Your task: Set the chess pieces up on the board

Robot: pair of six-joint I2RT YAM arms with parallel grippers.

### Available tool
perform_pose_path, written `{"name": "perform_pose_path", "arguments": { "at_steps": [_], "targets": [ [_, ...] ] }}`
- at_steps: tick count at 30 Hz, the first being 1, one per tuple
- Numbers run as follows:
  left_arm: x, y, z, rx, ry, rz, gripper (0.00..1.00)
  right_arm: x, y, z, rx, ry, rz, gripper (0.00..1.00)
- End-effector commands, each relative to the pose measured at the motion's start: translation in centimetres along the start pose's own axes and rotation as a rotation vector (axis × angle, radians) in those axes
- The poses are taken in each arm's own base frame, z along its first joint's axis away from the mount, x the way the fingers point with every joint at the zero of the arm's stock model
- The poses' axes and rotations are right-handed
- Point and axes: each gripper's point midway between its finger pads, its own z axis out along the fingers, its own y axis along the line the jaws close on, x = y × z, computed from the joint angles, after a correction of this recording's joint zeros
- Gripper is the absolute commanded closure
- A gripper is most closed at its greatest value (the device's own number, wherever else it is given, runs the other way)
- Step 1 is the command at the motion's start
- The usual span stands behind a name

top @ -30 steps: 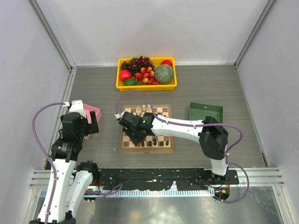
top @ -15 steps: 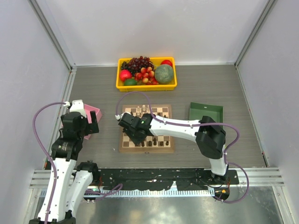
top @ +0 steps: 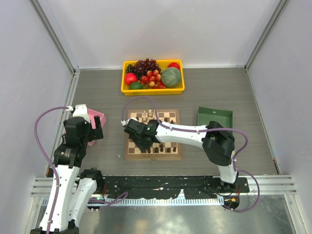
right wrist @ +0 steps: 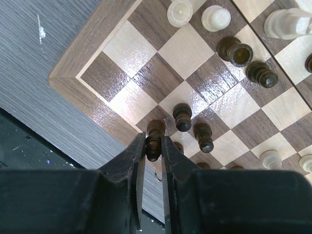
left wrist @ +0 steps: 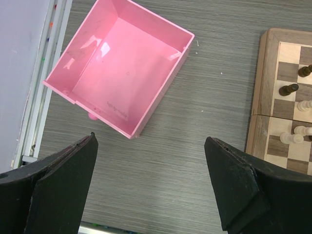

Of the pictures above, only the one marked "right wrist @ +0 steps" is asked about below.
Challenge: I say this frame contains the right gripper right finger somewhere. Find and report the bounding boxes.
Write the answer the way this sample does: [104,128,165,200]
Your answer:
[162,136,312,234]

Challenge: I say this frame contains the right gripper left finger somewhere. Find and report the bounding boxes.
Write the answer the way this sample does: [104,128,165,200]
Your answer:
[0,133,146,234]

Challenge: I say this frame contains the dark pawn chess piece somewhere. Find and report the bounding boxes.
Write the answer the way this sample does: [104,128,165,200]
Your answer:
[146,119,165,162]

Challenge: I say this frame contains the wooden chess board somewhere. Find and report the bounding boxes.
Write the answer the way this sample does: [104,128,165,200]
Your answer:
[48,0,312,180]

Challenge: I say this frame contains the dark rook chess piece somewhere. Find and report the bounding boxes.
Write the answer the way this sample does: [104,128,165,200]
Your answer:
[216,37,254,67]

